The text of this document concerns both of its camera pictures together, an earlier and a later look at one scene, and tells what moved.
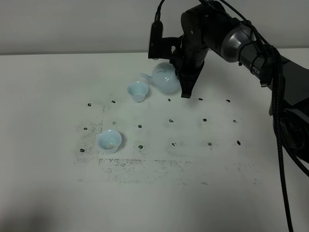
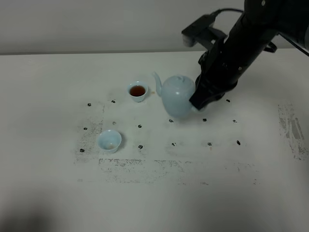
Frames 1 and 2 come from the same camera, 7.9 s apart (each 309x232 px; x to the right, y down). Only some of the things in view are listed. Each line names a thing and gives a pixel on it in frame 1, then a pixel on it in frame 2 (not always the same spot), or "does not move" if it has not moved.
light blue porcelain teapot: [164, 79] -> [175, 92]
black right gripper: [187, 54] -> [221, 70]
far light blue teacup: [138, 90] does not move
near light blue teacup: [109, 140] does not move
